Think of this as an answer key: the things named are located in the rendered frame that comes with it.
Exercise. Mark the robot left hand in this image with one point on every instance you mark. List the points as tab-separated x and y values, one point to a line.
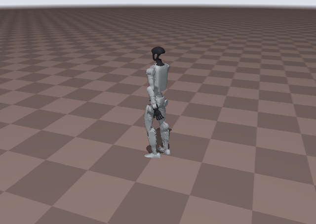
157	113

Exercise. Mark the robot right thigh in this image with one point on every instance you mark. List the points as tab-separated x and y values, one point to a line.
163	125

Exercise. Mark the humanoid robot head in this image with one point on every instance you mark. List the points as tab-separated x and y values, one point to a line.
158	50

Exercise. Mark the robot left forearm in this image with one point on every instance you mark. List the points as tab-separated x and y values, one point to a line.
152	97

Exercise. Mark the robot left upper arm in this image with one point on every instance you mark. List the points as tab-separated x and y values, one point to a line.
150	74

